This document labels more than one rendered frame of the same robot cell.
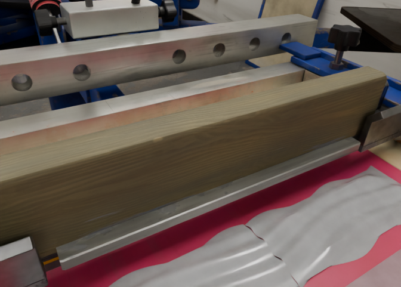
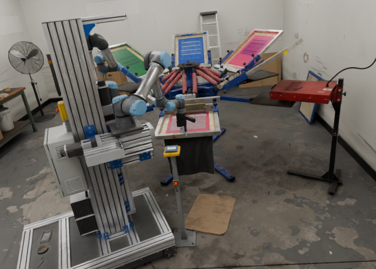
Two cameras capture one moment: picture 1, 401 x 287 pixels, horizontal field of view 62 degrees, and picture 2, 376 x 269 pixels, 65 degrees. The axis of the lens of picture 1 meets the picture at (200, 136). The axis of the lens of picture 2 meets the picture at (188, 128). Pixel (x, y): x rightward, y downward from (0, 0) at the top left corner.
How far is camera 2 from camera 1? 2.90 m
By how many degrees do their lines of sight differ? 34
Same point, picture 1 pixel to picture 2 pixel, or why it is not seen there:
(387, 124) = (207, 108)
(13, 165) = not seen: hidden behind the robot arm
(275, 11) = not seen: hidden behind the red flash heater
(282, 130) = (192, 107)
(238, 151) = (188, 108)
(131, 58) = (189, 101)
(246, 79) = not seen: hidden behind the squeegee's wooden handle
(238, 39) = (205, 99)
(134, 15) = (191, 95)
